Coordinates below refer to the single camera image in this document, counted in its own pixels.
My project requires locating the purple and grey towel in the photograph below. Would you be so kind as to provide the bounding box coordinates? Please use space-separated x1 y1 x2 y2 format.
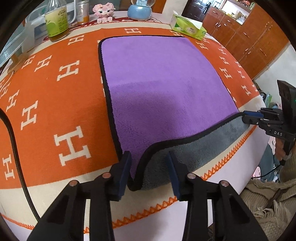
98 36 249 191

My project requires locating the right hand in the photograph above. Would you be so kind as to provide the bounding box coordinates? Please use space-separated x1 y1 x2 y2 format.
275 138 286 161

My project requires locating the green tissue box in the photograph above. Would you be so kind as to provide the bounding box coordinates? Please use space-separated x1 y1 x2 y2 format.
170 11 207 40

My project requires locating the dark entrance door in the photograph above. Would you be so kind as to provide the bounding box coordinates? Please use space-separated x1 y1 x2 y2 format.
187 0 212 22

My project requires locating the orange H-pattern blanket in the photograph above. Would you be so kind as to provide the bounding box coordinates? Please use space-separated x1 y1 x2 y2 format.
0 16 265 235

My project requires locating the blue snow globe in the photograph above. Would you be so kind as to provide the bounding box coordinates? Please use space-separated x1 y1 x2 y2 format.
127 0 154 21

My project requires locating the pink toy figure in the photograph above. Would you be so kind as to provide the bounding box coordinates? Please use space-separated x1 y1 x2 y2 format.
92 3 115 24

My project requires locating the white appliance with paper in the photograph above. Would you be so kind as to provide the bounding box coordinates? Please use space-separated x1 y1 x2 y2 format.
22 1 78 53

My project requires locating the small orange-label jar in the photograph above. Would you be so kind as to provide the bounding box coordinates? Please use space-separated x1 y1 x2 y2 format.
76 0 89 25

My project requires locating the yellow liquid glass bottle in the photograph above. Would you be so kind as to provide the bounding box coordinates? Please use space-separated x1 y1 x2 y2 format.
44 0 69 42

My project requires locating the wooden cabinet wall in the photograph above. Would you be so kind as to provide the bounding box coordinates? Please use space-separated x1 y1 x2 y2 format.
203 4 288 79

